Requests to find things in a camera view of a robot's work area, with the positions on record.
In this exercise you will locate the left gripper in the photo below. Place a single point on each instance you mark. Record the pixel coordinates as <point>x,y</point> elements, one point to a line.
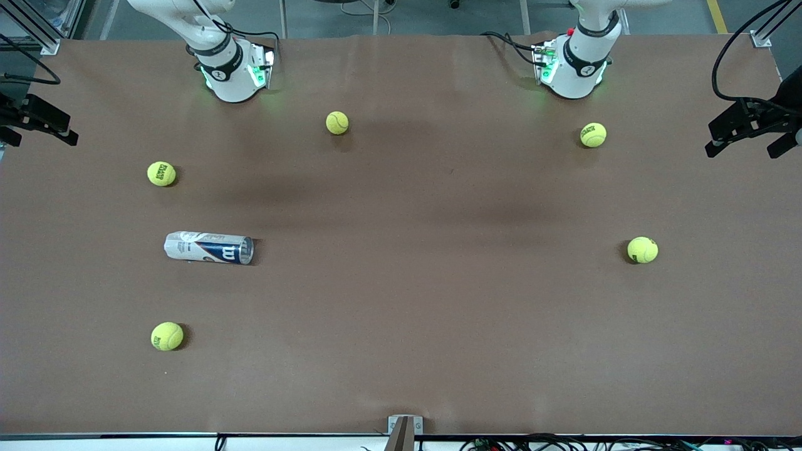
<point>786,100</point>

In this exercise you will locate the white blue tennis ball can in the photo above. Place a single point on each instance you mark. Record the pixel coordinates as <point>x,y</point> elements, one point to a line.
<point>207,247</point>

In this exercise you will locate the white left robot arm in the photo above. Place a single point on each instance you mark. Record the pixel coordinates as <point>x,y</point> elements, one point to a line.
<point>579,69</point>

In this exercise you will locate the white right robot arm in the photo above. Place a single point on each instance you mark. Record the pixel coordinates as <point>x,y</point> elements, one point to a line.
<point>219,69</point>

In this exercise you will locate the yellow tennis ball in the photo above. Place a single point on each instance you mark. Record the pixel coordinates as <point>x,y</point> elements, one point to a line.
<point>161,173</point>
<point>166,336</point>
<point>593,134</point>
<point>337,123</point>
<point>642,250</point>

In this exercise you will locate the brown table cover sheet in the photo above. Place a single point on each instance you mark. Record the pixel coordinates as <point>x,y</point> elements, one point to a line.
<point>401,300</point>

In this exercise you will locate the aluminium frame post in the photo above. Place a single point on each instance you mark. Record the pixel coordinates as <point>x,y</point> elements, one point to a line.
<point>760,40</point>
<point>47,42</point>

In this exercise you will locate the white table edge rail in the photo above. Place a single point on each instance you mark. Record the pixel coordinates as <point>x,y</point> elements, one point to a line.
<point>125,443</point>

